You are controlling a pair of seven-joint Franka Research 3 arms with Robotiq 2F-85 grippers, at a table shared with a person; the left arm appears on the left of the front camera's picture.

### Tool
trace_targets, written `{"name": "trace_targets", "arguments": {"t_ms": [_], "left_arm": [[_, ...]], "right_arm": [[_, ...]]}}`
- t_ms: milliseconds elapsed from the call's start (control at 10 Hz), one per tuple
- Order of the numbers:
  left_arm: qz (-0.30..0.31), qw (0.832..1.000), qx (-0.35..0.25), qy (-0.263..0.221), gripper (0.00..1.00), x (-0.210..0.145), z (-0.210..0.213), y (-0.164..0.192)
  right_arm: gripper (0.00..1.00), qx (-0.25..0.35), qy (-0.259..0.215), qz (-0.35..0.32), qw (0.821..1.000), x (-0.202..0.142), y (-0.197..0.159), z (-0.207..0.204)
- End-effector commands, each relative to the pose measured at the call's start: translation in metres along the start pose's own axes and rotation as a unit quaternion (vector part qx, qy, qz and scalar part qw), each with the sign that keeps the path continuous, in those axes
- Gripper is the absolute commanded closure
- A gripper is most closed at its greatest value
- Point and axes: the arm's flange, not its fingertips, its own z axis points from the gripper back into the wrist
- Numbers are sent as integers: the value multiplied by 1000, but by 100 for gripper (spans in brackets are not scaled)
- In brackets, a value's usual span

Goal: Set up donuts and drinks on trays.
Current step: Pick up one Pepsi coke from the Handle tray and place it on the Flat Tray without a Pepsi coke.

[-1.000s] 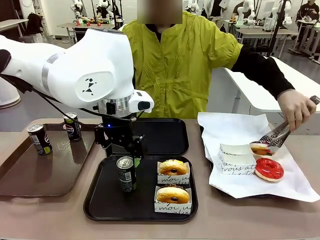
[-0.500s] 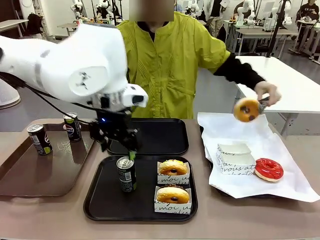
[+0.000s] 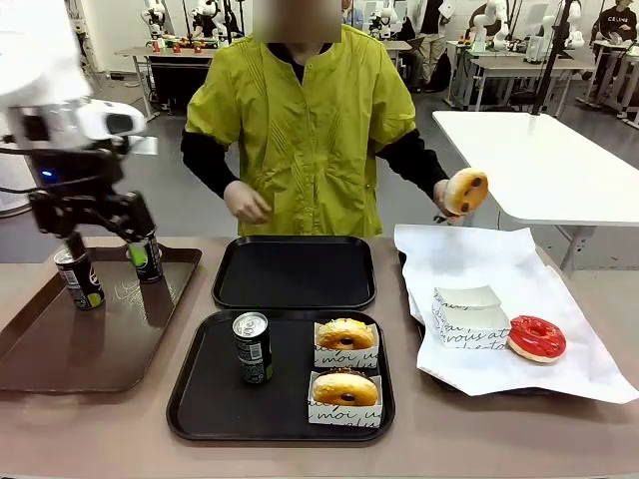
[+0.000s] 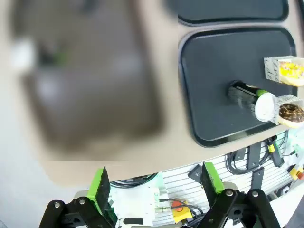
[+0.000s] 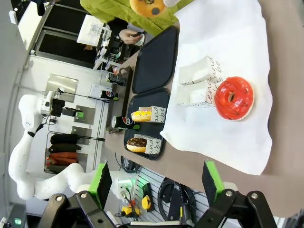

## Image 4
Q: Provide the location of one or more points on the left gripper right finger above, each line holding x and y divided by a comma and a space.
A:
211, 183

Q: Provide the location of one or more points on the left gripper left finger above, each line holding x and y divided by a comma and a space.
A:
98, 190

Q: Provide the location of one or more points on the black drink can white lid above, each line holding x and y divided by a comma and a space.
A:
244, 91

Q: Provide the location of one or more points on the chocolate sprinkled donut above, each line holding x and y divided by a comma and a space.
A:
291, 114

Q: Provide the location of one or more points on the yellow sprinkled donut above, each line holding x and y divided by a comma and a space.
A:
291, 70

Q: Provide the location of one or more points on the white control box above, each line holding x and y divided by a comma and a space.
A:
135, 202

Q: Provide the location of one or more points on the yellow emergency stop box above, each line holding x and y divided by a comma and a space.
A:
298, 172
181, 212

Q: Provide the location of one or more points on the black device with yellow label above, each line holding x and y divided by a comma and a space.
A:
275, 154

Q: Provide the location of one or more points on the black plastic serving tray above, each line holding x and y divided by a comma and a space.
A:
225, 9
209, 59

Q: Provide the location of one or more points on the black metal bracket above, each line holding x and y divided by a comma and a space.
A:
257, 180
253, 155
196, 173

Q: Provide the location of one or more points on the grey slotted aluminium base plate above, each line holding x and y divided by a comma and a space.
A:
180, 190

